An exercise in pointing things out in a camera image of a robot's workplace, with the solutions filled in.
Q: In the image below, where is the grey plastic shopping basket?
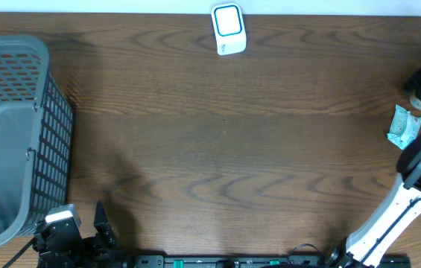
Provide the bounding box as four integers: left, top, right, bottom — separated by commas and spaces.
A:
0, 35, 74, 246

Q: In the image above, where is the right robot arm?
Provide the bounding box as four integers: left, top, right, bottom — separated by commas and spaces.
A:
323, 68, 421, 267

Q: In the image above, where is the teal wet wipes pack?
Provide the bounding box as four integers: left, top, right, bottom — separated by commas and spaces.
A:
387, 105, 421, 150

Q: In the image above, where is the black mounting rail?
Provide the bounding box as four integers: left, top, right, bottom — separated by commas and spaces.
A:
131, 254, 412, 268

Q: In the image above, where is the white barcode scanner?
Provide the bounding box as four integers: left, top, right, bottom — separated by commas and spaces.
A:
211, 2, 247, 56

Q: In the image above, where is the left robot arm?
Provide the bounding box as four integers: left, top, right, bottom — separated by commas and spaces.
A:
33, 202, 135, 268

